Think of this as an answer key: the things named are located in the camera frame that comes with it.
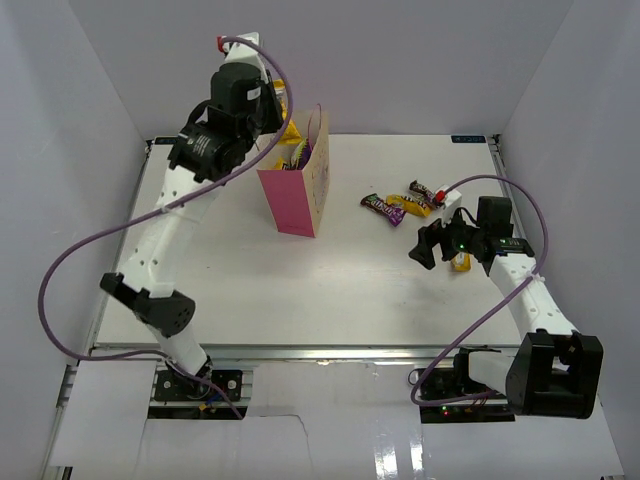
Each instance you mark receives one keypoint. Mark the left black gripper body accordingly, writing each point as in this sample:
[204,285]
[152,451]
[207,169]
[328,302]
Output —
[267,118]

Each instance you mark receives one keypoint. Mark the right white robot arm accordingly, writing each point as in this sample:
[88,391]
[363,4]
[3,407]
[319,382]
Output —
[555,371]

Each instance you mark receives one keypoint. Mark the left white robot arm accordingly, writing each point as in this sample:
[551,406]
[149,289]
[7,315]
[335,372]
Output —
[145,283]

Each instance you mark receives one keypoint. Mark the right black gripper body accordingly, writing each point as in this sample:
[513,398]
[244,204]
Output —
[459,238]

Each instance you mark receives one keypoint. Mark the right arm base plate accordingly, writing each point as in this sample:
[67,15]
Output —
[446,383]

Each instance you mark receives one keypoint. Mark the yellow candy packet front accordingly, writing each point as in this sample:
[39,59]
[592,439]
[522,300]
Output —
[291,135]

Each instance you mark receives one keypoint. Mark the aluminium front rail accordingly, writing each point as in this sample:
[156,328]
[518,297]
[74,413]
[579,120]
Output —
[229,353]

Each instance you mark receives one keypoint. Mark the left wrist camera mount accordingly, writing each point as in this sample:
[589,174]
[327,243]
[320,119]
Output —
[235,52]

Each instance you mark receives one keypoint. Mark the brown snickers bar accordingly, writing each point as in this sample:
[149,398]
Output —
[423,192]

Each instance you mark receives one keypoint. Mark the yellow m&m packet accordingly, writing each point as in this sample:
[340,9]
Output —
[281,164]
[409,205]

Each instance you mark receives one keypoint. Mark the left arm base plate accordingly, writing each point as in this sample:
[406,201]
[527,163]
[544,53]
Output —
[173,387]

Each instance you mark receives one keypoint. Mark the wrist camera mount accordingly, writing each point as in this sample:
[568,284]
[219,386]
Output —
[235,52]
[448,201]

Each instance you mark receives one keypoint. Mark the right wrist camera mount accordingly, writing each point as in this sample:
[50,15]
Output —
[448,201]

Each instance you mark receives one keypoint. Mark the purple candy packet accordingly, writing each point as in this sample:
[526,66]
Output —
[394,215]

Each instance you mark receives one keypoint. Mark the pink paper gift bag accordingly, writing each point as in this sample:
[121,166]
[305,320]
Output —
[297,197]

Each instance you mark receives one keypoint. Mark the blue label sticker left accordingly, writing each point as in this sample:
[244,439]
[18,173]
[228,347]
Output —
[165,140]

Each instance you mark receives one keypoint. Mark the purple snack chip bag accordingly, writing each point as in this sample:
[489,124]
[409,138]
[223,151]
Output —
[300,155]

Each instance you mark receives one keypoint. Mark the blue label sticker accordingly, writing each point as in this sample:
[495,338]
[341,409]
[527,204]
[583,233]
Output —
[468,139]
[165,140]

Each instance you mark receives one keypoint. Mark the blue label sticker right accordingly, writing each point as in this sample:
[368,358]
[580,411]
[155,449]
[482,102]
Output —
[468,139]

